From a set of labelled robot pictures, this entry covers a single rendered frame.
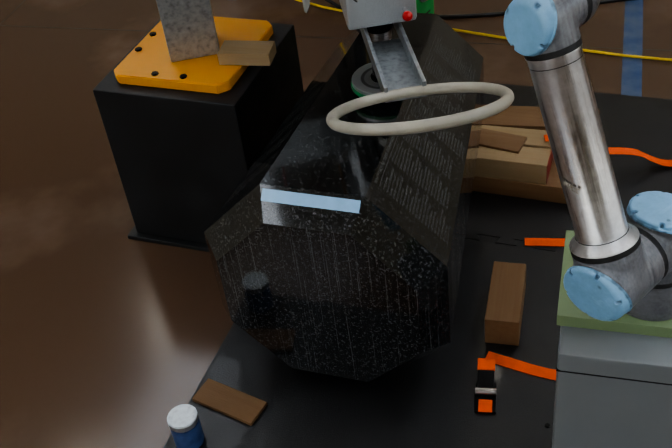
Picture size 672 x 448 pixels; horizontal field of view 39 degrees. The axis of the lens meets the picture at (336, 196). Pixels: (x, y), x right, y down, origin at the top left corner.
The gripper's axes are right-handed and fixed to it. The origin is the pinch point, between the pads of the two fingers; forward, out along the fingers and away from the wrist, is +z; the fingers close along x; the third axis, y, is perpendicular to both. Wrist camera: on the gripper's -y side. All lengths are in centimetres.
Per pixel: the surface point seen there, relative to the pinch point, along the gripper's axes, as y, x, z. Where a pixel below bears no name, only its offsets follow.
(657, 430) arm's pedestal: 58, 37, 109
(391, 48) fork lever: -43, 49, 20
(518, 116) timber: -115, 170, 77
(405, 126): 16.4, 5.1, 28.9
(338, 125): -2.4, -1.2, 28.8
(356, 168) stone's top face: -40, 28, 53
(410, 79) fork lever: -26, 41, 28
